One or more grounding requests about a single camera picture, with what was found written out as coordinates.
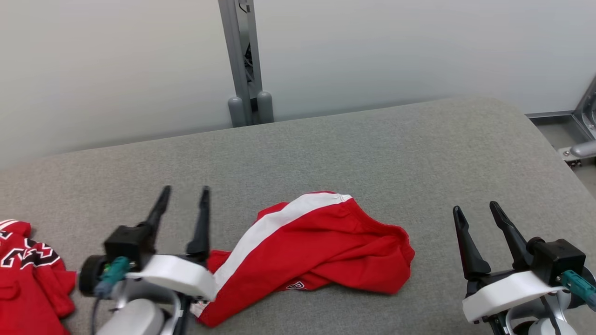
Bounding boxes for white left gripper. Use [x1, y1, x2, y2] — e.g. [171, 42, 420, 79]
[126, 185, 218, 302]

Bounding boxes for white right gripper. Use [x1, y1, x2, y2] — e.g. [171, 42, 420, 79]
[453, 201, 567, 324]

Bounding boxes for red shorts with white stripe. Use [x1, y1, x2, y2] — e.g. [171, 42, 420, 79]
[192, 191, 416, 328]

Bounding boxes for red basketball jersey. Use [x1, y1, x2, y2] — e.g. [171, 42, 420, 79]
[0, 220, 77, 335]

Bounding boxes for teal left camera cable connector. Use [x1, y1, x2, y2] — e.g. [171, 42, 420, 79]
[91, 257, 132, 335]

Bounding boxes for teal camera cable connector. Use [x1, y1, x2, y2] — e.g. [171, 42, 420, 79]
[91, 257, 132, 335]
[561, 271, 596, 310]

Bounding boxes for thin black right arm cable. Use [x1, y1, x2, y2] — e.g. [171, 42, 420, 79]
[540, 297, 560, 335]

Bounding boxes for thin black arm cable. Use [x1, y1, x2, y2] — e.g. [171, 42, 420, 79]
[175, 293, 192, 335]
[540, 297, 560, 335]

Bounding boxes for teal right camera cable connector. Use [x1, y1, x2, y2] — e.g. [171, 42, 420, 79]
[561, 271, 596, 310]

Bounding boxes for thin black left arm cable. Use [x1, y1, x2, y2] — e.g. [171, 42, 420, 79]
[175, 293, 192, 335]

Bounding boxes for grey cylinder post foot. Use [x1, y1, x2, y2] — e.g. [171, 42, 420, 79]
[228, 96, 246, 128]
[257, 91, 274, 124]

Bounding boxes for grey cylinder frame foot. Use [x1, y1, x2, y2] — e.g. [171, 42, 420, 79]
[570, 141, 596, 159]

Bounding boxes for grey metal floor frame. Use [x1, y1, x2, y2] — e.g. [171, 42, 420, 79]
[525, 77, 596, 168]

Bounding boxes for black cable inside post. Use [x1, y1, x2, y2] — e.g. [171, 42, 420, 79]
[238, 0, 256, 84]

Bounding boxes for grey metal post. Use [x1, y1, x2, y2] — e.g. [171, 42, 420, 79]
[218, 0, 264, 126]

